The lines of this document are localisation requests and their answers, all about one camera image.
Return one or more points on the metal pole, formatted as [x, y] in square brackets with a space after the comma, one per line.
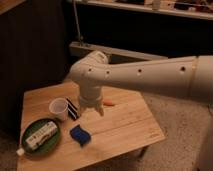
[80, 39]

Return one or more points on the orange carrot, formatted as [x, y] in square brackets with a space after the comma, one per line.
[108, 103]

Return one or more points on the long grey case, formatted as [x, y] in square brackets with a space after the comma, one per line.
[116, 55]

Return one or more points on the green plate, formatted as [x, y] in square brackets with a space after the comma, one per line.
[41, 137]

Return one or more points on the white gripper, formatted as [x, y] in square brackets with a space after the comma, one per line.
[90, 103]

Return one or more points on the white toothpaste tube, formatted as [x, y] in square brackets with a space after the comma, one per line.
[39, 136]

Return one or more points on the black striped box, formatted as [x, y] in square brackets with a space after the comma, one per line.
[72, 110]

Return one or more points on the translucent plastic cup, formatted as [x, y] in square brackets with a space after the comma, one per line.
[59, 108]

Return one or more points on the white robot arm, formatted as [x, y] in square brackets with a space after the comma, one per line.
[183, 77]

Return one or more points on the white wall shelf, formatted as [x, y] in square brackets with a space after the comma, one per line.
[152, 8]

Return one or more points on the wooden table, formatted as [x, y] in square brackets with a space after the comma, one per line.
[125, 126]

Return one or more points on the blue sponge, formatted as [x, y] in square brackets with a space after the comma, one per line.
[80, 135]

